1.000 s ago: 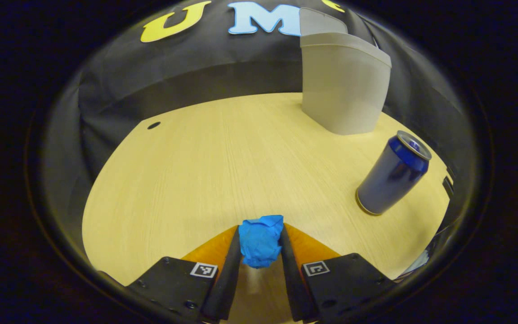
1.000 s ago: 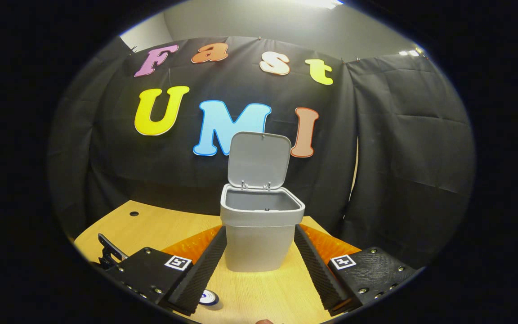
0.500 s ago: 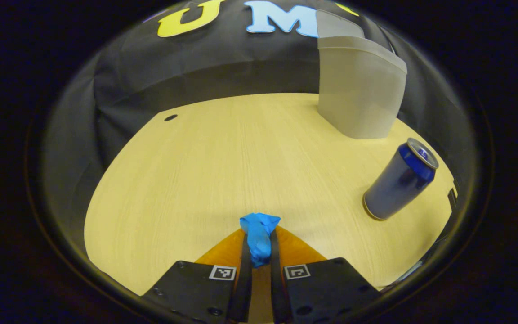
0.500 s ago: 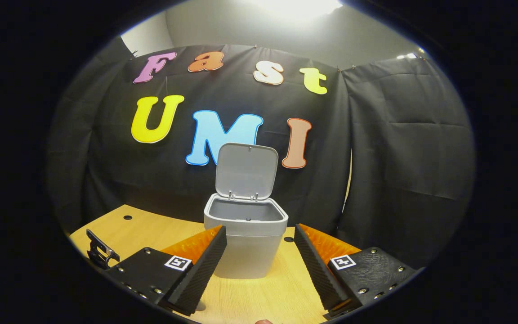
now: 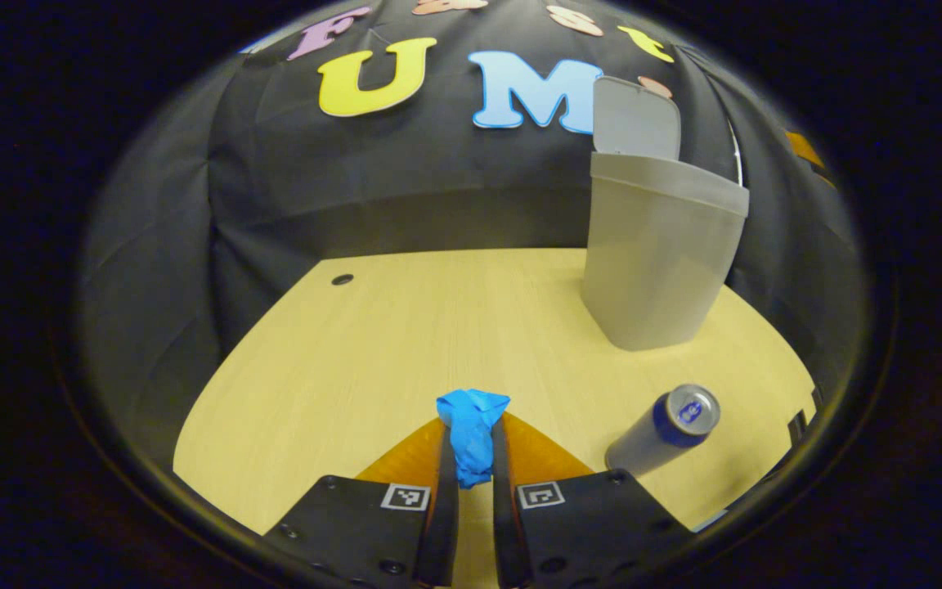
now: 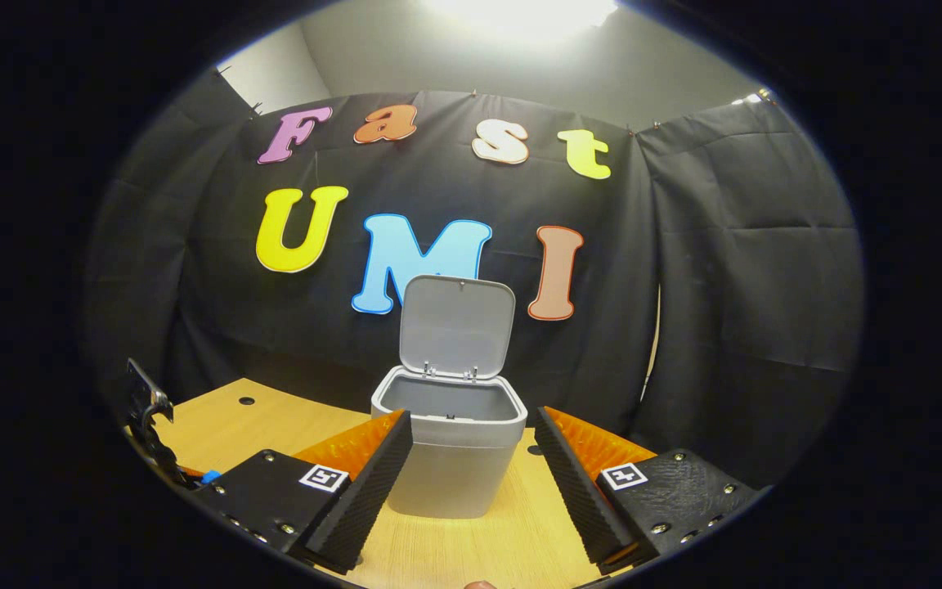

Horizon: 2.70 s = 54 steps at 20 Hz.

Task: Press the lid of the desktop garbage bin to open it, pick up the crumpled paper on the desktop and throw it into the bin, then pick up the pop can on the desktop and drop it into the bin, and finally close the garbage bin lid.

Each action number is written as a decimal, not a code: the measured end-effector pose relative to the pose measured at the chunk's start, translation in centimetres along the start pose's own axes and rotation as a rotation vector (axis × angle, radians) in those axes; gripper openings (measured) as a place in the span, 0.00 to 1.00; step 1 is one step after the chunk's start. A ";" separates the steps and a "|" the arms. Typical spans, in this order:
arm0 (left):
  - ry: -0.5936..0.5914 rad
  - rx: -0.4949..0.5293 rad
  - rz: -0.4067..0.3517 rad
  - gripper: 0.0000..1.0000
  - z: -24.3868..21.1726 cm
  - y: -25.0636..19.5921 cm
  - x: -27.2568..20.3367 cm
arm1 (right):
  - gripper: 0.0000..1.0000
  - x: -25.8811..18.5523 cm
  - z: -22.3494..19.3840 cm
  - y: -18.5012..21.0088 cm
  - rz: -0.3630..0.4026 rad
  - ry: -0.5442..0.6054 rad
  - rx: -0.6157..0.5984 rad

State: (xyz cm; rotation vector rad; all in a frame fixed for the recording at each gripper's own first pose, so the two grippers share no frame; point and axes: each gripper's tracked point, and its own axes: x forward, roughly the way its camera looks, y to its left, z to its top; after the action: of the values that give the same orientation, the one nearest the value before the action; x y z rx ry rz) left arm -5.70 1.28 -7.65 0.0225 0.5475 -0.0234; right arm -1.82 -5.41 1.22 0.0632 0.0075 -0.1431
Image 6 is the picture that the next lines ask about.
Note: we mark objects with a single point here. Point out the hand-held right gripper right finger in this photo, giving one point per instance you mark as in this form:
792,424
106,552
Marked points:
573,499

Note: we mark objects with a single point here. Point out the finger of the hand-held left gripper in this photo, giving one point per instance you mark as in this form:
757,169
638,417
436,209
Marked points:
191,473

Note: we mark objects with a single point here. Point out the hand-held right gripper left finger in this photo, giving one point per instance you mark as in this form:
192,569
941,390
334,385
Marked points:
369,503

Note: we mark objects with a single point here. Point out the blue paper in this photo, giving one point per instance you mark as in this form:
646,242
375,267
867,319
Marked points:
211,476

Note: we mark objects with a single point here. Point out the large ceiling light panel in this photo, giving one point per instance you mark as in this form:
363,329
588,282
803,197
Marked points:
520,16

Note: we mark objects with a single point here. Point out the wooden desktop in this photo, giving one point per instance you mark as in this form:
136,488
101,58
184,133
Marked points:
455,556

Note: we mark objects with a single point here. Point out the light grey desktop garbage bin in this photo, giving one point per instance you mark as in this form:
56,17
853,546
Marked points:
450,458

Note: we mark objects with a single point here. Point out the black backdrop cloth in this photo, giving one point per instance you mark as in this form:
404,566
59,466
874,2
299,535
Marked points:
724,286

